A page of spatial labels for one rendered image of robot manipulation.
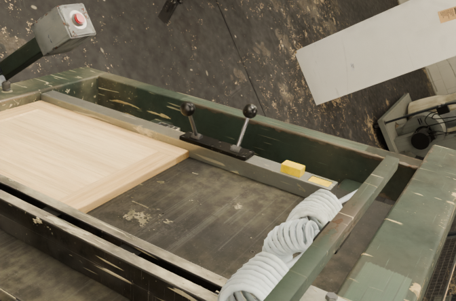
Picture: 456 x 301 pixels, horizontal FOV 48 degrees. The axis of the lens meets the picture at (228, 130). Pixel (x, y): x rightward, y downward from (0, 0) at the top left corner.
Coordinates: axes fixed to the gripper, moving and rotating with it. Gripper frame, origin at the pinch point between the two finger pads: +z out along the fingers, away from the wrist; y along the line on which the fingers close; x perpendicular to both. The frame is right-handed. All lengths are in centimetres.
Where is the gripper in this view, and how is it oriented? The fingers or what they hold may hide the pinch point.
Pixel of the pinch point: (167, 10)
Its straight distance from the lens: 144.0
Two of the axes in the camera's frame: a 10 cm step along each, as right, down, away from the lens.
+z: -5.0, 6.5, 5.7
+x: -6.9, -7.0, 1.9
